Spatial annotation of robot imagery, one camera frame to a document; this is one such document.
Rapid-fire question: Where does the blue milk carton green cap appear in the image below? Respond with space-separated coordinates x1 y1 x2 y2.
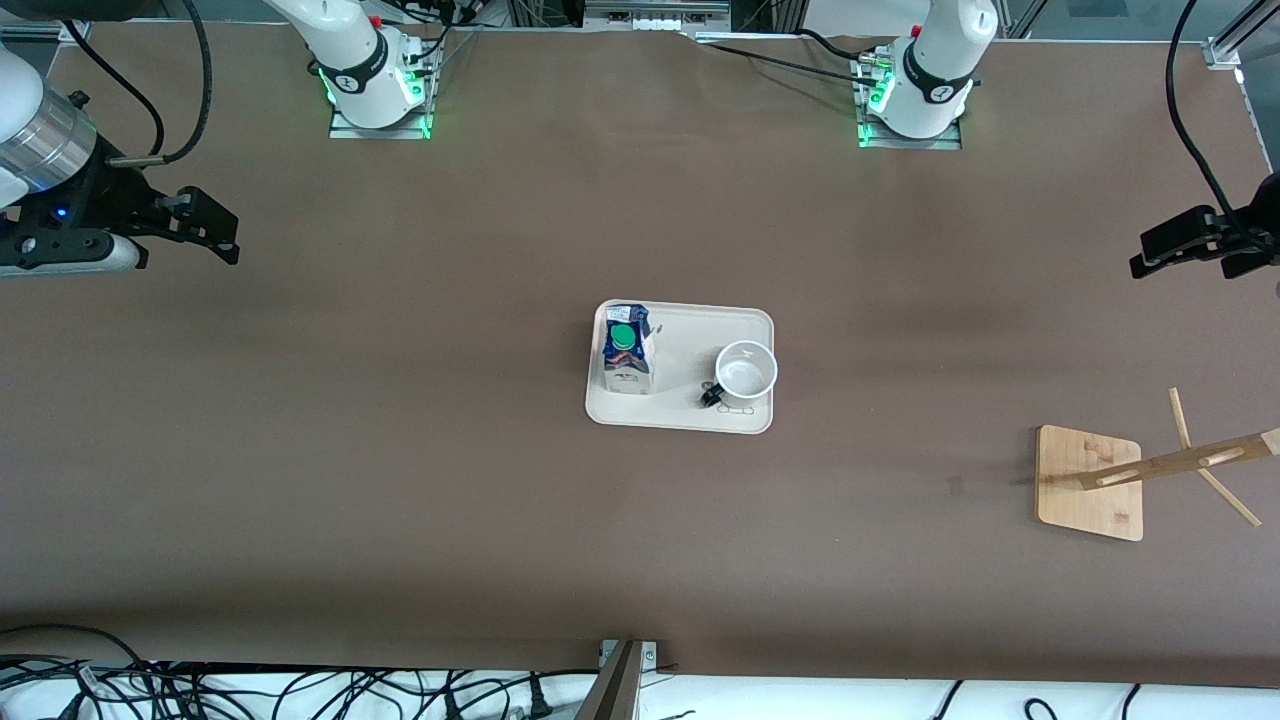
601 303 656 398

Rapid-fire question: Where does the white mug with black handle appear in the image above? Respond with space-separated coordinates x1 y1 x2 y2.
700 340 779 412

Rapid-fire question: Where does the beige tray with rabbit print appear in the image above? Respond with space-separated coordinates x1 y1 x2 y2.
585 300 776 435

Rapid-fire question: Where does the wooden mug stand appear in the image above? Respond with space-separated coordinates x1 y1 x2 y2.
1035 388 1280 543

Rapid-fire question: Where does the grey metal box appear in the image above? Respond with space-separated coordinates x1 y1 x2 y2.
585 0 731 31

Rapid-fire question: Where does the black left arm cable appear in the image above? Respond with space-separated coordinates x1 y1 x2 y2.
1165 0 1280 251

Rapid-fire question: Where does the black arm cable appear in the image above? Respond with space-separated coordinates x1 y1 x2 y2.
1165 0 1280 251
65 0 213 166

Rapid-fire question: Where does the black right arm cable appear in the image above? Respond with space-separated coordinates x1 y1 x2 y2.
65 0 213 166

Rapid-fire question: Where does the aluminium frame profile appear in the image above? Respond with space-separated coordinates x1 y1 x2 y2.
0 22 93 46
1205 0 1280 71

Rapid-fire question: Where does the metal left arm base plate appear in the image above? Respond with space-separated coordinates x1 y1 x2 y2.
855 50 963 151

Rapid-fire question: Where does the black looping floor cable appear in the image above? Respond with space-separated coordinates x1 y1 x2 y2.
0 625 161 720

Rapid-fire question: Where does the black cable on table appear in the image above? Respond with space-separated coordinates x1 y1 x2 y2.
690 30 886 91

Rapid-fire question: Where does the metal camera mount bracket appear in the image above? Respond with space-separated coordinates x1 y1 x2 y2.
598 638 659 720

